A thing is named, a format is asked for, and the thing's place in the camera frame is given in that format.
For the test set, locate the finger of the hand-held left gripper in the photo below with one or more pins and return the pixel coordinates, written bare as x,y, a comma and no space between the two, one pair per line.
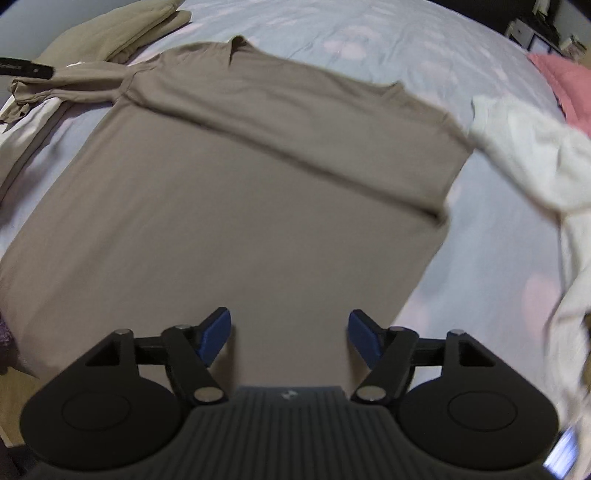
25,68

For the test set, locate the folded khaki blanket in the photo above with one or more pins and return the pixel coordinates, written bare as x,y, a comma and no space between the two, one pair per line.
120,27

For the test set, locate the blurred dark shiny object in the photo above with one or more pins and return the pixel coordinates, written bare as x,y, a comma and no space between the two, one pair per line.
561,454

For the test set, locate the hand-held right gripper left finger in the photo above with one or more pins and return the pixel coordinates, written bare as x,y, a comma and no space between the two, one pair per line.
214,334

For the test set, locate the taupe long-sleeved shirt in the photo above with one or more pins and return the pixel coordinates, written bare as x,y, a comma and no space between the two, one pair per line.
231,207

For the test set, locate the white shelf unit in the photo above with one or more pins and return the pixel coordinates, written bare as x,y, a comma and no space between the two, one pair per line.
540,34

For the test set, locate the crumpled white garment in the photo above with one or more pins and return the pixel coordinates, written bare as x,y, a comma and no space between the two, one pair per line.
531,152

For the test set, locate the person's mauve clothing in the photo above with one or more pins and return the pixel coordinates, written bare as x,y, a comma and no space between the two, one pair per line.
5,337

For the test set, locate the bed with pink-dotted sheet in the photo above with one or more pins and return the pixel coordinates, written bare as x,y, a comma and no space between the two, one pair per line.
415,50

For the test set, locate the pink pillow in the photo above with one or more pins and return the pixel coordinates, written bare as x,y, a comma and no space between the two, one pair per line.
568,87

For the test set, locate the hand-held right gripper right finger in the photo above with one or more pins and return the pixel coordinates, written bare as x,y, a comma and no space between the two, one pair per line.
364,337

